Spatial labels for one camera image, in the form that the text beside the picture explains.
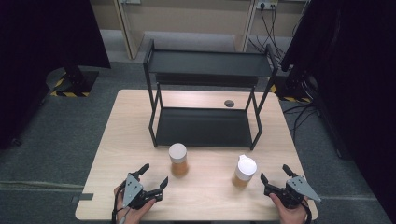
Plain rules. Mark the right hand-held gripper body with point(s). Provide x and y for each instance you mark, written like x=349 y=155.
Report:
x=299 y=186

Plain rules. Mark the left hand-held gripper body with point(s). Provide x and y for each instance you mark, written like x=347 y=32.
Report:
x=132 y=189

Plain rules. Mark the glass jar with spouted white lid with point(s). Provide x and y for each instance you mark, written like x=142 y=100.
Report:
x=246 y=169

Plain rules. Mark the black metal two-tier shelf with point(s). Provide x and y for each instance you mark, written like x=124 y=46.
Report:
x=204 y=127

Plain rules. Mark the person's left hand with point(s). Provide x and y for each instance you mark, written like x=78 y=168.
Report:
x=134 y=216

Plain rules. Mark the person's right hand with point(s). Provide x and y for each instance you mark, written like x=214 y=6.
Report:
x=292 y=216

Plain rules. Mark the stand base with striped tape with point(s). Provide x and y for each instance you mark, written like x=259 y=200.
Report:
x=74 y=84
x=294 y=87

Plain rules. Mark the dark curtain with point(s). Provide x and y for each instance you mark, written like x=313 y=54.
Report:
x=37 y=46
x=358 y=77

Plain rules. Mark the white wall outlet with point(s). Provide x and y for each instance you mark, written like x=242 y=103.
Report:
x=267 y=3

